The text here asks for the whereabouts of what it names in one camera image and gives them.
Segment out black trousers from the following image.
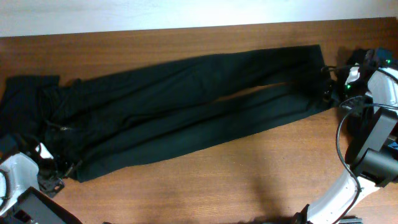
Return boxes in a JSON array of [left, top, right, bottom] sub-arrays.
[[39, 45, 330, 182]]

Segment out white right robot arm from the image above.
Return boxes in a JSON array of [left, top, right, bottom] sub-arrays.
[[291, 48, 397, 224]]

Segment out black base bracket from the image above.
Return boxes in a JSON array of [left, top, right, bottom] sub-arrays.
[[261, 216, 363, 224]]

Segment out black folded garment left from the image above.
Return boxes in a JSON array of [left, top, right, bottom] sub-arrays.
[[1, 75, 60, 137]]

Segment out black garment right pile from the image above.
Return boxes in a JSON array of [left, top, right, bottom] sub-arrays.
[[347, 48, 397, 81]]

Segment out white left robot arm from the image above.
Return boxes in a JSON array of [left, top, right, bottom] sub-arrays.
[[1, 134, 81, 224]]

